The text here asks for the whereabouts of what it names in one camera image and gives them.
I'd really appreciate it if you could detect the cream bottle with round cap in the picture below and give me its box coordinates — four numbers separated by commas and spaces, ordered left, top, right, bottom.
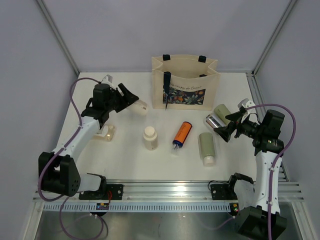
143, 126, 159, 151

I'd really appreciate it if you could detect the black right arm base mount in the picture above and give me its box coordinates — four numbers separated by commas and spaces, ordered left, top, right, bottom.
208, 180, 237, 201

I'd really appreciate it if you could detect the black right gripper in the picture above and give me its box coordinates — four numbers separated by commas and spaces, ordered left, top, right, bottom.
214, 110, 265, 143

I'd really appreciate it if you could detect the left aluminium frame post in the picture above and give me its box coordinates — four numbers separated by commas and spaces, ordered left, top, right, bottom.
34, 0, 80, 77

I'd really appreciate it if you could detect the white cream bottle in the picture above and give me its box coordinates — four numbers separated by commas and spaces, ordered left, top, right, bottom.
127, 99, 149, 116

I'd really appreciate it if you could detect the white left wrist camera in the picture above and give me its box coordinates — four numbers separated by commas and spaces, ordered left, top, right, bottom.
101, 74, 114, 87

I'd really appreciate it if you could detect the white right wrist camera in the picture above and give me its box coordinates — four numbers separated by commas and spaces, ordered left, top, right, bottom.
237, 98, 256, 114

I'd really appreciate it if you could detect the beige canvas tote bag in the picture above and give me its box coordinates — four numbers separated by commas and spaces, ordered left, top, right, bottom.
151, 54, 221, 111

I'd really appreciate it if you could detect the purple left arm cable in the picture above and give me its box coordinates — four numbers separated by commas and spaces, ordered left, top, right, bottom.
37, 77, 111, 240

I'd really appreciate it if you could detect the shiny silver bottle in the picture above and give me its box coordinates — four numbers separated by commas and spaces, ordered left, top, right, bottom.
204, 112, 226, 133

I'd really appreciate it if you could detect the slotted white cable duct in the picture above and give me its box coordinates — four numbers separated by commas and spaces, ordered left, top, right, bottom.
43, 202, 231, 213

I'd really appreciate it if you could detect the right aluminium frame post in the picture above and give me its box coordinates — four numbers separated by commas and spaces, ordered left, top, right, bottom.
251, 0, 299, 77

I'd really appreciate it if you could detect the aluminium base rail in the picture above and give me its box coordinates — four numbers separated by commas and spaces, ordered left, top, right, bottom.
32, 178, 305, 203

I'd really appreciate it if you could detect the aluminium frame post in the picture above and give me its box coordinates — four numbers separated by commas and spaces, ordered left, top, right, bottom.
34, 0, 80, 77
251, 0, 299, 77

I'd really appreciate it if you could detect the small sage green bottle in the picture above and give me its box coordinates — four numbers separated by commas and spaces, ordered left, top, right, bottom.
213, 104, 231, 125

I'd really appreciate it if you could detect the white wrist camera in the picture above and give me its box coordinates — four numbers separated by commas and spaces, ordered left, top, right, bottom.
237, 98, 256, 114
101, 74, 114, 87

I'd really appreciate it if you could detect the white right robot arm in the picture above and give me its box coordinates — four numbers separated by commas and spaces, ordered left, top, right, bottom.
214, 106, 287, 240

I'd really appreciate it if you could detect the sage green bottle white cap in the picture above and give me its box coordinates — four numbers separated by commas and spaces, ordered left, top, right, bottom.
198, 132, 216, 167

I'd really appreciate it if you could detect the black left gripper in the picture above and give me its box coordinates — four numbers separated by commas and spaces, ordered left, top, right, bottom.
105, 83, 139, 113

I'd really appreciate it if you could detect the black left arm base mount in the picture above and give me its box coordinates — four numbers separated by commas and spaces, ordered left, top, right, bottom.
78, 184, 124, 201

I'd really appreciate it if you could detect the orange blue spray bottle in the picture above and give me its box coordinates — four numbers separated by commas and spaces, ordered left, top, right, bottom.
171, 121, 193, 156

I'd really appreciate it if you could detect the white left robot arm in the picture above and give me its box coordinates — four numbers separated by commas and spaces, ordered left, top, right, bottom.
38, 83, 139, 201

